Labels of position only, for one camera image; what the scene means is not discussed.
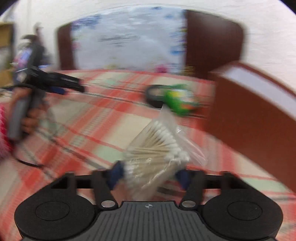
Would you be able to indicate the red plaid bed cover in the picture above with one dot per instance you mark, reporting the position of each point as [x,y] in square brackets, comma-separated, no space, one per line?
[86,131]

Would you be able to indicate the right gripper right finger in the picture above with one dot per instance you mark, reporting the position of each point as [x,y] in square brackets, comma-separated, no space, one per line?
[193,183]

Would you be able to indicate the dark brown headboard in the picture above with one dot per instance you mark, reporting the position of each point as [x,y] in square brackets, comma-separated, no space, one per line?
[211,41]

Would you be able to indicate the black tape roll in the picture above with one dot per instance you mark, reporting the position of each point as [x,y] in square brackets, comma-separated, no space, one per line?
[154,95]

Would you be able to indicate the bag of cotton swabs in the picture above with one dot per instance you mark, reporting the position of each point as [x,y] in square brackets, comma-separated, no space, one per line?
[156,154]

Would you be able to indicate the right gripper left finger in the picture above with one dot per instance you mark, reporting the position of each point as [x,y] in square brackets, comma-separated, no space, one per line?
[103,182]

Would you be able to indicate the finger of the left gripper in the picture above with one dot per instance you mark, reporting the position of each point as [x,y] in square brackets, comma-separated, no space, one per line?
[57,90]

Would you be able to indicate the brown cardboard box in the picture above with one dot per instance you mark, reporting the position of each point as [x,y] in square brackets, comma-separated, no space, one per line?
[255,115]

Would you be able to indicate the person left hand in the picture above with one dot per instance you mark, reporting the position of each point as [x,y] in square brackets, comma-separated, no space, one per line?
[26,108]

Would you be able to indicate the floral plastic bag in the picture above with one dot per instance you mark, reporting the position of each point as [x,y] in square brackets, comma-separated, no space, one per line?
[138,38]

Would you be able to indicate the small green printed box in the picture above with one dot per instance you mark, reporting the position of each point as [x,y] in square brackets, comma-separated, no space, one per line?
[180,99]

